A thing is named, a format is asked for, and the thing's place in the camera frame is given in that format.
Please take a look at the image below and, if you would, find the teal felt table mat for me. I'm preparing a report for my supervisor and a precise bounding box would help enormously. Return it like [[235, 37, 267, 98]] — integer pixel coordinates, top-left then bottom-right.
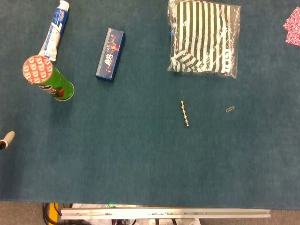
[[0, 0, 300, 210]]

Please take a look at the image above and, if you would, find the dark blue rectangular box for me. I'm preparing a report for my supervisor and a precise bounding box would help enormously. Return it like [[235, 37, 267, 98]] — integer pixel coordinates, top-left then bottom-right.
[[95, 28, 126, 82]]

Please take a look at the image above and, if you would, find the striped cloth in plastic bag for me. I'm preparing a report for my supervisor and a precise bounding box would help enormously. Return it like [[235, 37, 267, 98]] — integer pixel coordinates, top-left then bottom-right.
[[167, 0, 241, 79]]

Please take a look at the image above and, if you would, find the green Pringles can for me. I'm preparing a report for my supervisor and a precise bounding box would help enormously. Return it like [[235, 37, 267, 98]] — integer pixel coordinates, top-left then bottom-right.
[[22, 55, 75, 102]]

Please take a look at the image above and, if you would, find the white blue toothpaste tube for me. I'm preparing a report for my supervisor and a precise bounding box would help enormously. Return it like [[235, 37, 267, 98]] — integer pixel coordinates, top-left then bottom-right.
[[38, 0, 70, 62]]

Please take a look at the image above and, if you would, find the pink patterned cloth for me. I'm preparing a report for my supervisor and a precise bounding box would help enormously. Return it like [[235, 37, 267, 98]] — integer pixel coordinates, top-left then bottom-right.
[[283, 6, 300, 47]]

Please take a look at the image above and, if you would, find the aluminium frame rail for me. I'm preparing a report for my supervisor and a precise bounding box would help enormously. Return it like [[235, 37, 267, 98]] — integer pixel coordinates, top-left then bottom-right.
[[60, 207, 271, 220]]

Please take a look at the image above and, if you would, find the black cable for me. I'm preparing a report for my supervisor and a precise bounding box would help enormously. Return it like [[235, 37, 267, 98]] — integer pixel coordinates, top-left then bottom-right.
[[42, 202, 62, 225]]

